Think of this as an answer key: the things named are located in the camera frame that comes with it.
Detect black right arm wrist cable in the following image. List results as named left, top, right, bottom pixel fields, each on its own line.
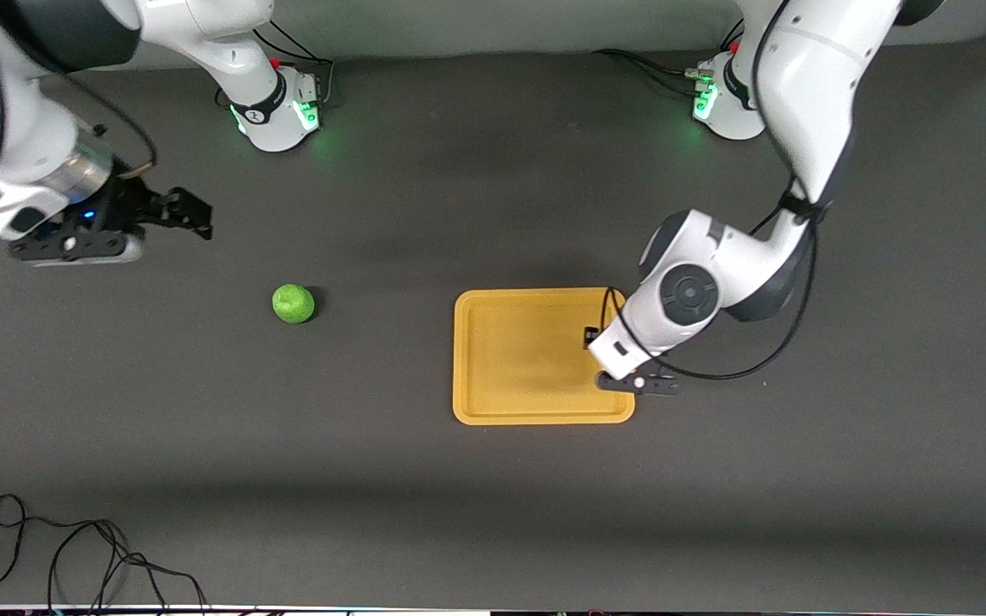
left=0, top=0, right=158, bottom=225

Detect thin black loose cable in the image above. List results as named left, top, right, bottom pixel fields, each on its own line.
left=0, top=494, right=211, bottom=613

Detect black arm wrist cable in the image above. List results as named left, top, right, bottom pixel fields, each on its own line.
left=600, top=0, right=821, bottom=382
left=0, top=0, right=158, bottom=225

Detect dark grey table mat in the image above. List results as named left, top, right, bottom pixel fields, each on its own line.
left=0, top=30, right=986, bottom=610

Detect black right arm base cables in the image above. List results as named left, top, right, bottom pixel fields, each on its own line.
left=215, top=15, right=336, bottom=112

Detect black left arm wrist cable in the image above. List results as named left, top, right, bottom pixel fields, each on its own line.
left=600, top=0, right=821, bottom=382

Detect black arm base cables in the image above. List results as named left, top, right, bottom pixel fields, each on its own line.
left=591, top=17, right=746, bottom=99
left=215, top=15, right=336, bottom=112

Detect yellow plastic tray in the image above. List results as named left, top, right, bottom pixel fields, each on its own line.
left=453, top=287, right=636, bottom=426

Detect black left arm base cables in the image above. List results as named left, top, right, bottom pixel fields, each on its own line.
left=591, top=17, right=746, bottom=99

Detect green apple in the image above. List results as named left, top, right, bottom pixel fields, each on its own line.
left=271, top=284, right=317, bottom=325

